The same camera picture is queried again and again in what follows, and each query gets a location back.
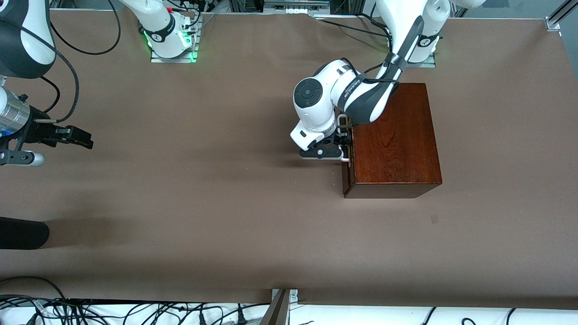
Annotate light wood drawer white handle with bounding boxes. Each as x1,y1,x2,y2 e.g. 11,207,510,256
338,114,355,181

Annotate dark brown wooden cabinet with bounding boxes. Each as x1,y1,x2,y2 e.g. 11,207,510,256
342,83,443,199

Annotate black cylinder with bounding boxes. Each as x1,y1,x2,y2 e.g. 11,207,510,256
0,217,50,250

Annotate silver strip device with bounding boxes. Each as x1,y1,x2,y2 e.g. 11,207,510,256
263,0,330,13

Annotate aluminium corner profile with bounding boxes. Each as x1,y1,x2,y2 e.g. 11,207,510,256
545,0,578,31

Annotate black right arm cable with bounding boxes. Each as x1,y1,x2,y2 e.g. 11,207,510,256
45,23,80,123

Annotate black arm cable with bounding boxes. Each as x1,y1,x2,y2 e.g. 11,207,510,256
45,23,80,123
341,56,401,86

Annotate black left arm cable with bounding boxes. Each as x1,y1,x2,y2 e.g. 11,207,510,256
341,56,401,86

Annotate black looping cable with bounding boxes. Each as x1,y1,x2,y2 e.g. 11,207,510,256
49,0,121,56

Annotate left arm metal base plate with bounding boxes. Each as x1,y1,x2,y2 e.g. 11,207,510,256
397,52,437,68

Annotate black left base cable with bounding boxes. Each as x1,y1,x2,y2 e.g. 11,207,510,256
316,16,389,37

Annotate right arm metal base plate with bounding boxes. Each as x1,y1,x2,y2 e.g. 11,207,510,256
150,18,199,64

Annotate black arcing cable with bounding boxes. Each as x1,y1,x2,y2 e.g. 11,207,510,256
0,276,68,301

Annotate metal bracket plate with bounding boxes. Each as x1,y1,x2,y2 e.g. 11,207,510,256
271,289,298,304

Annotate right base cable bundle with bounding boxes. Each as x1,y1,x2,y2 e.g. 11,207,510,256
165,0,217,34

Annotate tangled black cables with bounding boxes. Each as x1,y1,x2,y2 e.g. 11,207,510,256
0,296,271,325

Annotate dark metal post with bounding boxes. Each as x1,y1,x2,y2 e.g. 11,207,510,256
260,289,290,325

